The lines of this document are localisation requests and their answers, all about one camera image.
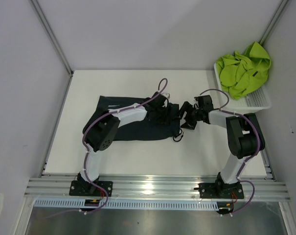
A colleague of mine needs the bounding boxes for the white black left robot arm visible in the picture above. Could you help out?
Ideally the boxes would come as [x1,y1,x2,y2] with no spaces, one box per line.
[75,93,180,196]

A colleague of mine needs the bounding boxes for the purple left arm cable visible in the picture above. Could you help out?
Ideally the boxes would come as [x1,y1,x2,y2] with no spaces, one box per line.
[45,78,168,218]

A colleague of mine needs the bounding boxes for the white plastic basket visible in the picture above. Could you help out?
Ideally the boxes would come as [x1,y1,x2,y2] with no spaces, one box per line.
[212,62,272,115]

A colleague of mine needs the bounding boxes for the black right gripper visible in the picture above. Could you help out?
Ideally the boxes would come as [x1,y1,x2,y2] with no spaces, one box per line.
[172,101,203,130]

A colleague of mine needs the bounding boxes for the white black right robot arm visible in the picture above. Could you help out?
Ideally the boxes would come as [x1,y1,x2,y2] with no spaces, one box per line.
[180,95,265,199]

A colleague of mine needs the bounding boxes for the right aluminium frame post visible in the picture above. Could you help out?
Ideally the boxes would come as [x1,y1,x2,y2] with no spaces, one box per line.
[259,0,290,46]

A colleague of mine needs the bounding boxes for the aluminium mounting rail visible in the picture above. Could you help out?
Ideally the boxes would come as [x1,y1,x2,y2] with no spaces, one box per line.
[24,175,290,202]

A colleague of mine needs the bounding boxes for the white slotted cable duct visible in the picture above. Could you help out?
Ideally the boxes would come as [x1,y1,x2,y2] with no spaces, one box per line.
[34,198,219,211]

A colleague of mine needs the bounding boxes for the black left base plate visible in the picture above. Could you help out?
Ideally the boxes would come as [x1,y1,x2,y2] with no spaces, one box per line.
[69,180,113,197]

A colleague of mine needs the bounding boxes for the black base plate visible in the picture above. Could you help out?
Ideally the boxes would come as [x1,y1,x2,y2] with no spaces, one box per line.
[193,182,244,199]
[69,180,113,197]

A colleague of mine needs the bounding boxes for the dark navy shorts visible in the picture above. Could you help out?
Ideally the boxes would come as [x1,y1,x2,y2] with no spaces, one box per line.
[83,96,183,141]

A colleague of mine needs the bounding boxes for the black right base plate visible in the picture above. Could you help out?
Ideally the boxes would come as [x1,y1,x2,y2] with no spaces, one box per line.
[193,182,244,199]

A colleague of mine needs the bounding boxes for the aluminium frame post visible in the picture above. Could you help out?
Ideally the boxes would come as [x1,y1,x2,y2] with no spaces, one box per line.
[28,0,73,76]
[259,0,290,46]

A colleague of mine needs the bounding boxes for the left aluminium frame post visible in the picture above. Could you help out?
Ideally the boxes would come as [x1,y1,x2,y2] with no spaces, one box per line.
[28,0,73,76]

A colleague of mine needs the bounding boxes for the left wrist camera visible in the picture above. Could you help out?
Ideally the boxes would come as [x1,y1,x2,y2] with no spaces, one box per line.
[161,93,170,99]

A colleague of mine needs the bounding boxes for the lime green shorts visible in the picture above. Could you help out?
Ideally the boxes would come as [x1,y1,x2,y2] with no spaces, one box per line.
[216,42,272,100]

